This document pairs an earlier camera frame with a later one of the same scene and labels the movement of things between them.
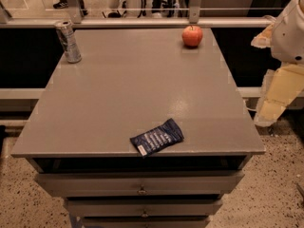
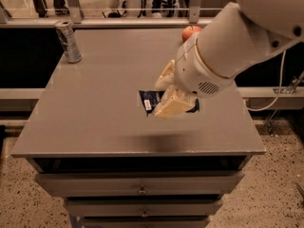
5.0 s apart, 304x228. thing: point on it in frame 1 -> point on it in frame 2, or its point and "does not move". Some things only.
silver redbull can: x=65 y=30 does not move
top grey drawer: x=138 y=183 does not move
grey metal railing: x=73 y=15 does not move
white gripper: x=289 y=37 -> x=194 y=71
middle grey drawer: x=141 y=207 does not move
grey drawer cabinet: x=148 y=130 does not move
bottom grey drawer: x=144 y=221 does not move
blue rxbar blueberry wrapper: x=158 y=138 -> x=150 y=99
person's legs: x=63 y=2 -> x=40 y=2
